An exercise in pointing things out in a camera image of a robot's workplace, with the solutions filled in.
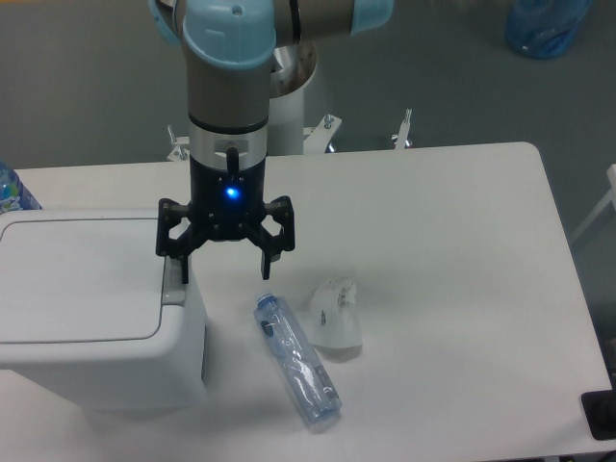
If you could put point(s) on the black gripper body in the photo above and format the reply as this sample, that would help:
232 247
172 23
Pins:
226 207

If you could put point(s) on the white push-lid trash can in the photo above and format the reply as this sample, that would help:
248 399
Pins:
90 312

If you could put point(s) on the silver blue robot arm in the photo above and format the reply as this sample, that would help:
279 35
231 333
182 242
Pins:
228 47

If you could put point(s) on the crumpled clear plastic bag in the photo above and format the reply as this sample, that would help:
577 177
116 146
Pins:
334 316

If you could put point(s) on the clear blue plastic bottle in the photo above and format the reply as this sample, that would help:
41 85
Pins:
315 394

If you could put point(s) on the blue labelled bottle at edge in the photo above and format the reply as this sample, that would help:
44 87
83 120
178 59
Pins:
14 195

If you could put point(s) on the blue plastic bag on floor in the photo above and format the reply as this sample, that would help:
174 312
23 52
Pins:
544 29

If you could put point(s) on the black device at table corner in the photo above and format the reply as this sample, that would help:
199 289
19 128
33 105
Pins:
599 410

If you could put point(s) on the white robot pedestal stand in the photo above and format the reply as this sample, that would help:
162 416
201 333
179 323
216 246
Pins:
298 115

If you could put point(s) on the white furniture frame at right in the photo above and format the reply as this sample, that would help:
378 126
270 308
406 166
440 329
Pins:
599 216

